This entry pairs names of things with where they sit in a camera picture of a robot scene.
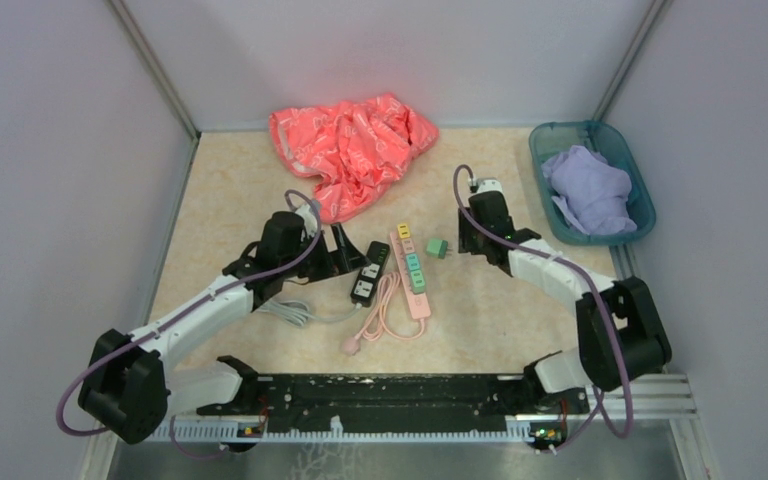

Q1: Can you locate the yellow plug adapter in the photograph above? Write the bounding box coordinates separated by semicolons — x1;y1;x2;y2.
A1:
396;223;411;240

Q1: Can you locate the white slotted cable duct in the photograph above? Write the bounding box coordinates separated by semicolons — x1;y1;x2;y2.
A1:
146;417;535;444

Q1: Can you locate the black power strip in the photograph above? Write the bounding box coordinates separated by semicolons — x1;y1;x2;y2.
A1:
350;241;391;308

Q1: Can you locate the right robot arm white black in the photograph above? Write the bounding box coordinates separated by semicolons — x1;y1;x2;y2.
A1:
458;191;673;412

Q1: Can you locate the grey power cord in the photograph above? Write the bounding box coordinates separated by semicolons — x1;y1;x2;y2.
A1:
254;298;364;329

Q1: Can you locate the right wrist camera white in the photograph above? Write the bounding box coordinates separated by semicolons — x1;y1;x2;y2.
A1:
468;177;503;195

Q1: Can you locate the pink crumpled cloth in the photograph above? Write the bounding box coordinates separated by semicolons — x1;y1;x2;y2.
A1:
268;93;440;224

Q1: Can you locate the green plug adapter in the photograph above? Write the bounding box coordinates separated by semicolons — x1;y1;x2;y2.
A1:
425;237;450;259
410;278;426;295
409;269;424;283

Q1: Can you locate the teal plug adapter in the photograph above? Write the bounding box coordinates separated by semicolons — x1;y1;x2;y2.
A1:
404;253;421;272

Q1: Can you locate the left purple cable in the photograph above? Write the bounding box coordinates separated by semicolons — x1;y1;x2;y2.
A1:
55;188;324;462

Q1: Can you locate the pink power strip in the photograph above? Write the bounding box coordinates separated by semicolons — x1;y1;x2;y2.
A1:
390;223;431;321

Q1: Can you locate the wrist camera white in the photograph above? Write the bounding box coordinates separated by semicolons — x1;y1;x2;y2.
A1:
294;203;321;236
468;177;503;195

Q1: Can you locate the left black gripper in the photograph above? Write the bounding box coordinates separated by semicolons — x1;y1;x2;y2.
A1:
281;221;370;282

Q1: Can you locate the beige pink plug adapter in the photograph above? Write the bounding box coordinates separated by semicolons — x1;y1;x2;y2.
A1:
400;238;416;256

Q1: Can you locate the purple cable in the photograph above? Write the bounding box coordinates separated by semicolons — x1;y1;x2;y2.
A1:
452;164;636;455
55;188;324;462

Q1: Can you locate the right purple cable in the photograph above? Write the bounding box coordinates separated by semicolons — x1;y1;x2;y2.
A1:
452;164;636;455

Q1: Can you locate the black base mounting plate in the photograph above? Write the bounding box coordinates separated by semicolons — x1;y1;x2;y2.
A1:
196;374;590;434

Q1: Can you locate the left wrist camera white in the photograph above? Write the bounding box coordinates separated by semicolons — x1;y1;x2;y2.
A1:
294;203;321;236

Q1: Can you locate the pink power cord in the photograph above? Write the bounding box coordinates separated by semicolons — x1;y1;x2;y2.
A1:
341;269;428;358

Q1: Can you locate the lavender cloth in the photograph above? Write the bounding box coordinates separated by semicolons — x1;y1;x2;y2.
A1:
540;145;637;236

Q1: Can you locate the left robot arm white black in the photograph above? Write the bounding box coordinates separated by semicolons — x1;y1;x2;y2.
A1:
76;211;370;444

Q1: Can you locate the teal plastic basket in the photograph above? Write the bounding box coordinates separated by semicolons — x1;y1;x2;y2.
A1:
528;120;657;247

